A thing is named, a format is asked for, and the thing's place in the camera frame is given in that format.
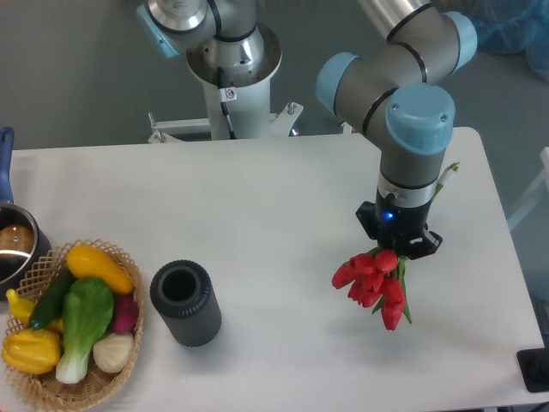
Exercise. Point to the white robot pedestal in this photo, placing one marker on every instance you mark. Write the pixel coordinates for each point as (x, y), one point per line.
(236, 84)

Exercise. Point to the red tulip bouquet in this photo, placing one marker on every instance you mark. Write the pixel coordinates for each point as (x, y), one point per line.
(377, 280)

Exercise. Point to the yellow squash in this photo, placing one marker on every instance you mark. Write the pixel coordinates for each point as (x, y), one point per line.
(85, 261)

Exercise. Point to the woven wicker basket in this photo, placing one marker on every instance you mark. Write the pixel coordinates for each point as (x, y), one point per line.
(43, 392)

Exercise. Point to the yellow bell pepper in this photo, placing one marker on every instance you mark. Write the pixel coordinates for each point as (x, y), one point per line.
(32, 351)

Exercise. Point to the black device at table edge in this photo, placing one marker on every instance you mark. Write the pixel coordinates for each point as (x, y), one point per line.
(533, 364)

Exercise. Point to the dark grey ribbed vase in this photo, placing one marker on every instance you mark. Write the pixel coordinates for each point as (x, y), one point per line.
(183, 295)

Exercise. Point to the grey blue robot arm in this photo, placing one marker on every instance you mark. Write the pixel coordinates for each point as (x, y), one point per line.
(393, 100)

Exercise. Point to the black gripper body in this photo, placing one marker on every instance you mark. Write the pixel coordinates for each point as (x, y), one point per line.
(402, 214)

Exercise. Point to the green bok choy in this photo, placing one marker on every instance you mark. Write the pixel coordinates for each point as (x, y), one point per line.
(87, 311)

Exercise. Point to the white garlic bulb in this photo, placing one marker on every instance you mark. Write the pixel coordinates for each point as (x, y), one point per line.
(112, 352)

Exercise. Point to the blue plastic bag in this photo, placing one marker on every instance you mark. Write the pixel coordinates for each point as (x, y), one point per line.
(512, 28)

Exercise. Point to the blue handled saucepan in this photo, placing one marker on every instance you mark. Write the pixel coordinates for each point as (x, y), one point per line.
(22, 241)

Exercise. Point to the small yellow gourd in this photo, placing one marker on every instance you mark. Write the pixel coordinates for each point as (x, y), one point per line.
(21, 309)

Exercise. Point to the white frame at right edge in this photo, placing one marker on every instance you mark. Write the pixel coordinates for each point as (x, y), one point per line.
(530, 197)

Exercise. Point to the green cucumber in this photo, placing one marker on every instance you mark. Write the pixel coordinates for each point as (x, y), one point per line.
(50, 304)

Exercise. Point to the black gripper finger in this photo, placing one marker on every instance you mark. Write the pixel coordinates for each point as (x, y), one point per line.
(424, 246)
(366, 214)

